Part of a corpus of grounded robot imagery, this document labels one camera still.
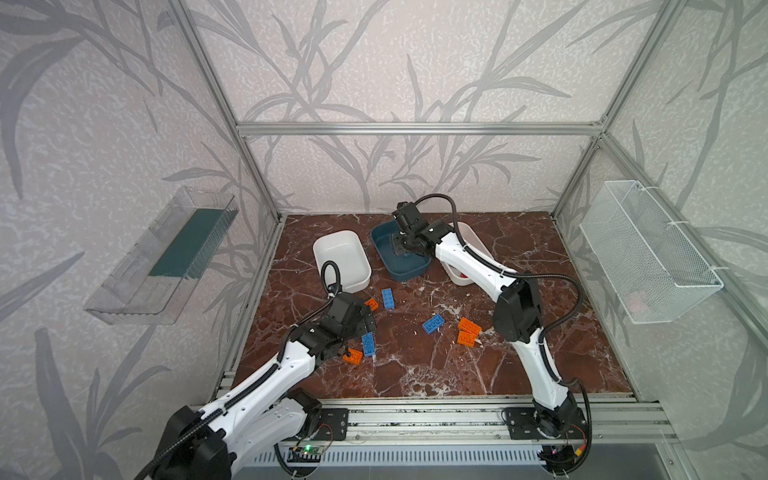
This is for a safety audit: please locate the clear plastic wall tray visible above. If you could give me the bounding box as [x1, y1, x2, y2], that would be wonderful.
[84, 187, 239, 326]

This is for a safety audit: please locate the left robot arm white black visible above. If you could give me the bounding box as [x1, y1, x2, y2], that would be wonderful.
[137, 260, 375, 479]

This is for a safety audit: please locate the left controller board with wires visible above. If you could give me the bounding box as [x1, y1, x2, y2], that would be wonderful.
[286, 442, 332, 466]

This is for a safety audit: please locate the aluminium front rail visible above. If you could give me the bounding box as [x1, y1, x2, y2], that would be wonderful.
[321, 394, 679, 446]

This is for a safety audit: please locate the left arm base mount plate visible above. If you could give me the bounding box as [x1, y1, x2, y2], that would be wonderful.
[298, 408, 350, 442]

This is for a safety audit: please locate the teal plastic bin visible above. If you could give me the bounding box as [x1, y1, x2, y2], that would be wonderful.
[371, 221, 432, 282]

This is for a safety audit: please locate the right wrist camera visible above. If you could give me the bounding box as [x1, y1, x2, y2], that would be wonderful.
[392, 202, 424, 232]

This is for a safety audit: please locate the white wire mesh basket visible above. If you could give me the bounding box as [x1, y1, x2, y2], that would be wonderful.
[580, 180, 724, 325]

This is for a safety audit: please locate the blue brick upper left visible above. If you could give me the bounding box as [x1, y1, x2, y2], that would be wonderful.
[381, 288, 395, 310]

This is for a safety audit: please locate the orange brick right lower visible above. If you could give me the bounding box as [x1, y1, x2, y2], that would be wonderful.
[457, 330, 477, 347]

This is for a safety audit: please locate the blue long brick lower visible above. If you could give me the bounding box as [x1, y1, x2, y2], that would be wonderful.
[361, 332, 376, 357]

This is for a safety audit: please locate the right controller board with wires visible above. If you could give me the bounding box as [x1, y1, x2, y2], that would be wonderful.
[538, 443, 591, 475]

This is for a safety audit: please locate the controller board with wires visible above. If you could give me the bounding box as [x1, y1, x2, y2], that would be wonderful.
[538, 443, 591, 475]
[286, 442, 332, 466]

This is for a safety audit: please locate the orange brick right upper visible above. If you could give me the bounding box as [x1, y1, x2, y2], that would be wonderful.
[459, 317, 482, 336]

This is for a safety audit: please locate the orange brick front left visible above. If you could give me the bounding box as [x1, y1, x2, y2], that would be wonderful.
[342, 349, 364, 366]

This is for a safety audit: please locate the left white plastic bin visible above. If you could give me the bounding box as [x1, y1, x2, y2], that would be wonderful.
[313, 230, 372, 293]

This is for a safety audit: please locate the blue brick lower centre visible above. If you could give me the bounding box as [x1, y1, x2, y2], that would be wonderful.
[422, 314, 445, 335]

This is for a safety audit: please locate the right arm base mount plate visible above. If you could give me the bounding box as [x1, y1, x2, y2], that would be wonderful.
[501, 406, 591, 442]

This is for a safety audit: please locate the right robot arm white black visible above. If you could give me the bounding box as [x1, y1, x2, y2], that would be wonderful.
[392, 193, 584, 438]

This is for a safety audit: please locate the white plastic bin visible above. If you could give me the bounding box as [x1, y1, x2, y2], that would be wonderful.
[436, 221, 497, 292]
[313, 230, 372, 293]

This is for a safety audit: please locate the right white plastic bin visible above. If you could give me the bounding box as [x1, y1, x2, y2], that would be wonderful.
[436, 221, 497, 292]

